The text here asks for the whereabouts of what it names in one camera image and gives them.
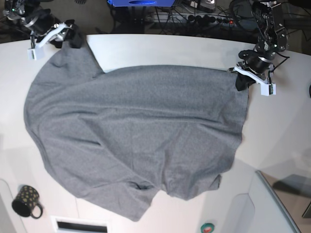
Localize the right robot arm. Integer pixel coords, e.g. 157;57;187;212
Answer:
3;0;84;50

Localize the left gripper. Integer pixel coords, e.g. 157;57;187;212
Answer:
235;50;276;91

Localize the white slotted panel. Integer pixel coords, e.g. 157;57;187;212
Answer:
51;216;112;233

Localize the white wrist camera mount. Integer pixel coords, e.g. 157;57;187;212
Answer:
27;22;72;60
227;65;276;96

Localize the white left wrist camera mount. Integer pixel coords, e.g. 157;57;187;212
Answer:
227;65;276;96

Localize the grey t-shirt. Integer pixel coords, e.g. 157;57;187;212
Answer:
24;43;249;221

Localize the blue box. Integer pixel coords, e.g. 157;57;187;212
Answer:
107;0;175;7

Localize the black mug with yellow dots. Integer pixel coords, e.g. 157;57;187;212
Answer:
11;185;43;219

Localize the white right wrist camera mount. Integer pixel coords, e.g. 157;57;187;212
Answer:
27;22;72;60

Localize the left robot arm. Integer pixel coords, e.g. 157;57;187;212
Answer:
229;0;289;96

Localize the black power strip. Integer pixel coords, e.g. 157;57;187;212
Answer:
186;13;240;26

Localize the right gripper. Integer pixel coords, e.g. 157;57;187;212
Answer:
23;12;84;48

